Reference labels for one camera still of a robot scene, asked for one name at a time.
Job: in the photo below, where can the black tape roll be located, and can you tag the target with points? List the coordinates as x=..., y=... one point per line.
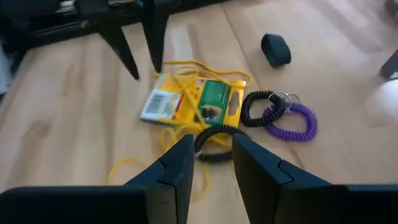
x=275, y=51

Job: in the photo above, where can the black aluminium rig frame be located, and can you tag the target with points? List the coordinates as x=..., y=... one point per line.
x=46, y=34

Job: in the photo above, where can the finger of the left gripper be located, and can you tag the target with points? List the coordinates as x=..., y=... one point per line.
x=121, y=46
x=155, y=37

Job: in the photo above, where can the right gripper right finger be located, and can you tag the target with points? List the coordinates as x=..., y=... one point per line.
x=255, y=180

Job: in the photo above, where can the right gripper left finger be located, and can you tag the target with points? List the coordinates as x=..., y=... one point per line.
x=174, y=174

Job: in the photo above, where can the yellow green crayon box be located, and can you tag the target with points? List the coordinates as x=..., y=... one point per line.
x=217, y=96

